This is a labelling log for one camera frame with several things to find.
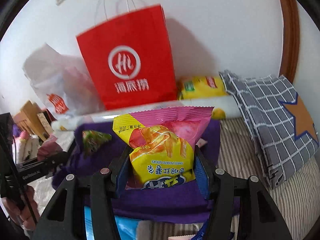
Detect yellow pink sweet potato snack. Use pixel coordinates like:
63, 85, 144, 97
113, 106, 213, 189

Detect left hand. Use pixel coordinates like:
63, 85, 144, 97
1, 185, 40, 231

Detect purple towel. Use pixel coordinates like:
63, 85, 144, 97
52, 122, 212, 224

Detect green snack packet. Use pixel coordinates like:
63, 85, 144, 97
82, 130, 112, 157

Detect pink silver snack bag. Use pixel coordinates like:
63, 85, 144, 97
37, 134, 63, 161

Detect blue tissue pack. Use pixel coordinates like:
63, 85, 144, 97
84, 206, 140, 240

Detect wooden bedside table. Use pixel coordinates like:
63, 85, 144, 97
13, 100, 50, 141

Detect dark blue snack packet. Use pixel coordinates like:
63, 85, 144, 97
191, 220, 209, 240

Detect white printed paper roll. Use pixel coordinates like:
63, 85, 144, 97
51, 95, 241, 131

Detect grey checked star cushion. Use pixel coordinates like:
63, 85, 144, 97
220, 70, 319, 189

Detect yellow lemon tea pack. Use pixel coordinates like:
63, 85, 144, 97
177, 76, 228, 100

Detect striped grey bed quilt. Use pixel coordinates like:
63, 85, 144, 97
27, 117, 320, 240

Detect white Miniso plastic bag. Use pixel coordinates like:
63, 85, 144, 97
23, 43, 105, 120

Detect red paper shopping bag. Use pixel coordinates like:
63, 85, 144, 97
76, 4, 177, 110

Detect wooden door frame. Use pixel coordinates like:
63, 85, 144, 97
279, 0, 300, 83

